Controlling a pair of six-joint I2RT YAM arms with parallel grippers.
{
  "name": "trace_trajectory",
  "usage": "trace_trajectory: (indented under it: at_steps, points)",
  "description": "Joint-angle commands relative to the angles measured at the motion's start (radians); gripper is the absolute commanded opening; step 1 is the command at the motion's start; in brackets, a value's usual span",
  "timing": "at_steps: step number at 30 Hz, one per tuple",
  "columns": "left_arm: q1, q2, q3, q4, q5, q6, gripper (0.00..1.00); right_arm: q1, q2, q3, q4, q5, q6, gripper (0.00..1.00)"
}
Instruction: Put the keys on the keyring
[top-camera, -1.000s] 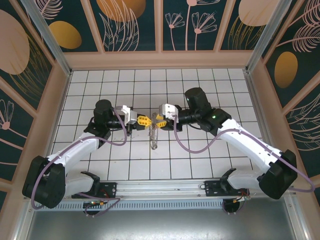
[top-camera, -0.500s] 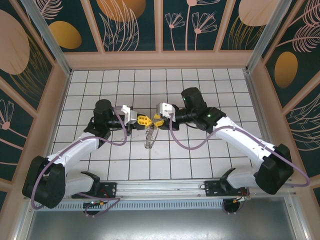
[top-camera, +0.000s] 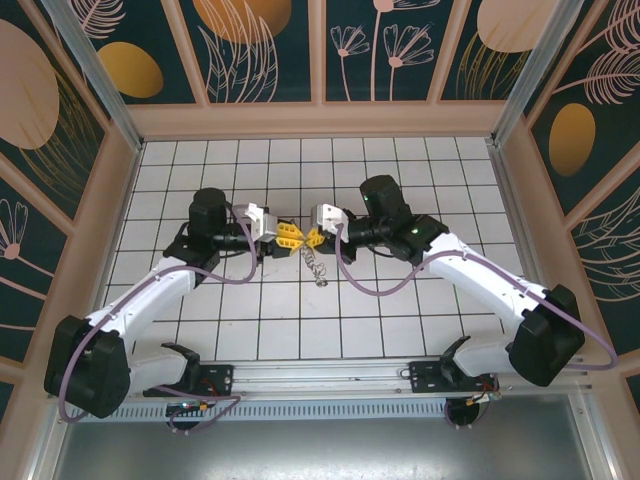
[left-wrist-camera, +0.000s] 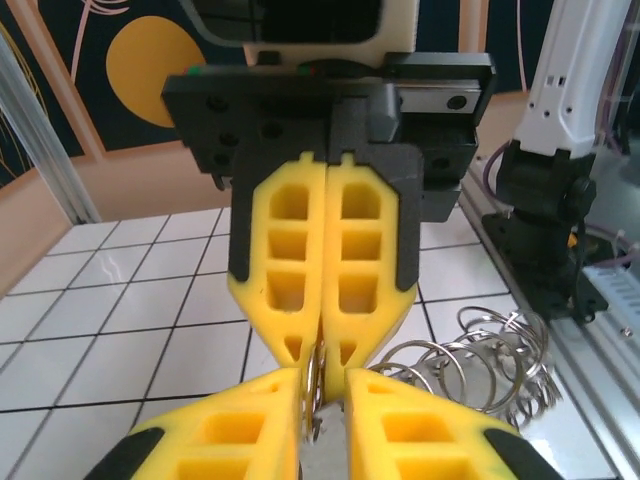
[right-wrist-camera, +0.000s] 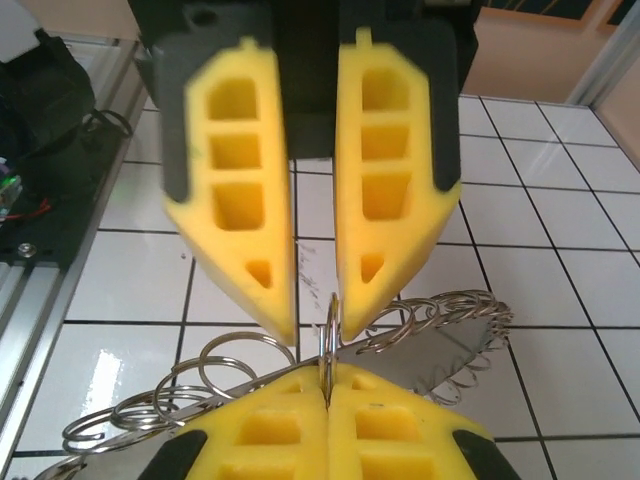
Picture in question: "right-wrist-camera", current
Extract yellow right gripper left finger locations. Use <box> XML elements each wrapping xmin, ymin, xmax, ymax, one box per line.
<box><xmin>142</xmin><ymin>366</ymin><xmax>330</xmax><ymax>480</ymax></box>

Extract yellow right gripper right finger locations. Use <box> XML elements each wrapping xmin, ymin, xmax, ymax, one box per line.
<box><xmin>327</xmin><ymin>366</ymin><xmax>522</xmax><ymax>480</ymax></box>

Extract small green LED circuit board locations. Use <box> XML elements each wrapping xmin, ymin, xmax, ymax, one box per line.
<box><xmin>0</xmin><ymin>157</ymin><xmax>24</xmax><ymax>221</ymax></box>

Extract thin black wire loop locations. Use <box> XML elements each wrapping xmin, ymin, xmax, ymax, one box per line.
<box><xmin>82</xmin><ymin>108</ymin><xmax>135</xmax><ymax>147</ymax></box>

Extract aluminium corner post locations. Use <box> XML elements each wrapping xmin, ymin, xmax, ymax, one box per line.
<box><xmin>569</xmin><ymin>0</ymin><xmax>640</xmax><ymax>109</ymax></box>

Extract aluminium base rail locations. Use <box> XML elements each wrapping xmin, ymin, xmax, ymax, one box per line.
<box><xmin>0</xmin><ymin>39</ymin><xmax>149</xmax><ymax>411</ymax></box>

